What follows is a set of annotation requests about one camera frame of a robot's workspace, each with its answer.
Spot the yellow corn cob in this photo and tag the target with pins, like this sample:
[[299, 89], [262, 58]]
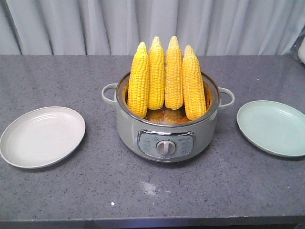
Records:
[[173, 75], [138, 82], [193, 89], [157, 75]]

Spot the green electric cooking pot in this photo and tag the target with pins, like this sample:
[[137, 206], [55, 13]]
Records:
[[167, 143]]

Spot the beige plate left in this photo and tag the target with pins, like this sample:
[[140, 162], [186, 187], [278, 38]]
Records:
[[42, 137]]

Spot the green plate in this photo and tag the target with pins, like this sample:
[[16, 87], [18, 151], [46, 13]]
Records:
[[273, 127]]

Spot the grey curtain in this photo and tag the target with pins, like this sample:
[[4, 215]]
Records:
[[116, 27]]

